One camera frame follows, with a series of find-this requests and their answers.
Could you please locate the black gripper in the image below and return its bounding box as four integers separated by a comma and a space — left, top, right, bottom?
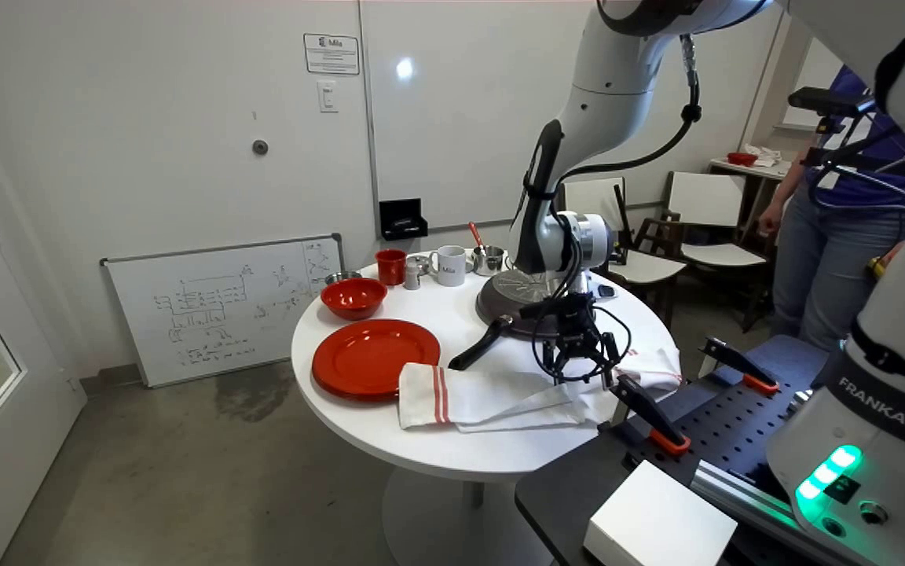
532, 319, 629, 388

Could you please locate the white towel with red stripes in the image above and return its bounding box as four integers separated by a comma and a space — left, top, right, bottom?
396, 344, 686, 434

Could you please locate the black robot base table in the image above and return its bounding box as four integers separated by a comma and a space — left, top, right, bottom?
512, 335, 905, 566

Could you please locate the person hand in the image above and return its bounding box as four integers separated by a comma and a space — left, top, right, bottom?
754, 201, 789, 245

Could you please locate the black clamp with orange tip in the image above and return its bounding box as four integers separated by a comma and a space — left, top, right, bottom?
607, 370, 694, 458
701, 335, 785, 398

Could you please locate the dark chair with white seat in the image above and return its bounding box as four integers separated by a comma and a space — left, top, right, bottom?
560, 177, 687, 292

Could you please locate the steel pot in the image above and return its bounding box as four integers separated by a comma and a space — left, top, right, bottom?
469, 242, 508, 279

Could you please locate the white mug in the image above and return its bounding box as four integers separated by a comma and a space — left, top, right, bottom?
426, 242, 472, 291

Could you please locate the white box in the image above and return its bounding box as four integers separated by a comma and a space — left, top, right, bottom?
581, 456, 742, 566

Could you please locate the red mug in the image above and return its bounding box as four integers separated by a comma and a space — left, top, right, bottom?
373, 249, 409, 291

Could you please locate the red plate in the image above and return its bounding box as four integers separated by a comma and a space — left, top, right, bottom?
307, 319, 442, 407

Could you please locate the red bowl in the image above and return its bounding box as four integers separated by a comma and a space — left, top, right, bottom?
318, 273, 390, 323

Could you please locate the person in blue shirt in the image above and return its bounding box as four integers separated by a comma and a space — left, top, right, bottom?
758, 64, 905, 351

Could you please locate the small leaning whiteboard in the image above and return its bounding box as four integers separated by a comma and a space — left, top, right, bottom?
100, 229, 347, 390

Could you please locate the white door with glass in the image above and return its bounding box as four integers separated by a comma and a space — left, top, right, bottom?
0, 74, 87, 566

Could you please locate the red-handled utensil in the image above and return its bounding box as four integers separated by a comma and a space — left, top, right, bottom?
466, 220, 490, 261

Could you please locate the aluminium rail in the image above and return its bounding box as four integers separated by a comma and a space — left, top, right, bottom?
687, 456, 803, 529

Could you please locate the black wall tray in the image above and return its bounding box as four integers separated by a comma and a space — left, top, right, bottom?
378, 194, 429, 242

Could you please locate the small wall label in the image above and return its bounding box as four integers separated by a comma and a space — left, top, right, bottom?
315, 78, 342, 121

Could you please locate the paper wall notice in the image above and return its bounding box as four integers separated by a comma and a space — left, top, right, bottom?
297, 30, 363, 78

